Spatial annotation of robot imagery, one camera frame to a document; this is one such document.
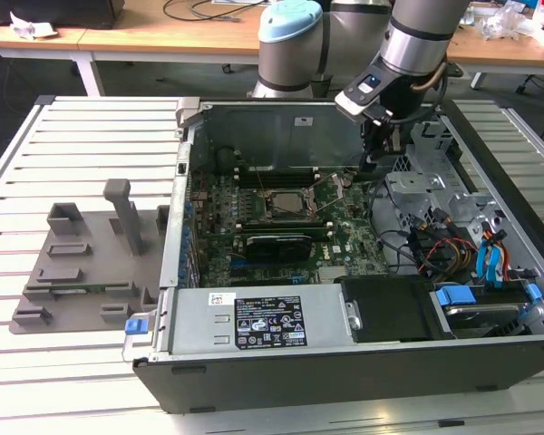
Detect black drive bay cover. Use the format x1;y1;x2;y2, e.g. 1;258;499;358
339;275;439;344

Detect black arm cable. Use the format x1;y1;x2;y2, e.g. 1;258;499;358
380;58;451;126

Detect metal socket cover frame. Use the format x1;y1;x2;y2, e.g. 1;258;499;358
307;173;349;218

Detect large black box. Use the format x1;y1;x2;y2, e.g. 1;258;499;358
0;0;126;29

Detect grey power supply unit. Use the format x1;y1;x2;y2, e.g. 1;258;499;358
150;283;362;363

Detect clear plastic bags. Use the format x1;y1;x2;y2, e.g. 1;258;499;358
470;4;539;43

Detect green motherboard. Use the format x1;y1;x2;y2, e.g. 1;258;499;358
188;165;391;289

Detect blue disk carrier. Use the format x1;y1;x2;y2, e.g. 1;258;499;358
433;283;543;310

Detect grey parts rack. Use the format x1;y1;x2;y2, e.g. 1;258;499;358
8;178;172;337

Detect silver topped CPU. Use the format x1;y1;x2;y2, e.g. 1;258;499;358
271;192;308;215

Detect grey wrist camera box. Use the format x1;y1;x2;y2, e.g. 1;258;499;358
333;72;393;124

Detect CPU socket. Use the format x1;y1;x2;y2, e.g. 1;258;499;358
263;188;321;224

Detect short wooden desk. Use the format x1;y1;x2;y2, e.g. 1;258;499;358
0;24;92;78

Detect grey metal drive cage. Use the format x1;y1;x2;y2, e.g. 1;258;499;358
383;120;509;277

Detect silver hard disk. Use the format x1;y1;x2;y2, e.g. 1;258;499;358
442;302;525;339

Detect crumpled white paper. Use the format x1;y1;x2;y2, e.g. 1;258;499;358
8;11;59;43

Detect black graphics card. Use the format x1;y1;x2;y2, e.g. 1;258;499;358
243;233;315;263

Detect blue flat wire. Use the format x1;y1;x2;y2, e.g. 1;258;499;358
488;230;507;286
474;244;489;285

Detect black looped desk cable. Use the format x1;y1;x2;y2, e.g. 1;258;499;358
162;0;244;24

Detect red yellow black wire bundle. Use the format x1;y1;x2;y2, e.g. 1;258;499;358
416;233;480;276

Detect black RAM slot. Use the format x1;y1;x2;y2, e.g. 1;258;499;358
235;231;335;238
235;227;335;234
233;173;321;180
233;169;321;177
235;223;335;229
235;218;335;226
233;165;321;172
233;178;321;185

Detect black grey PC case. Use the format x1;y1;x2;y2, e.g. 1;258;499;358
121;97;544;413

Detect long wooden desk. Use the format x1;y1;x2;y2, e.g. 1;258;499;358
74;0;544;99

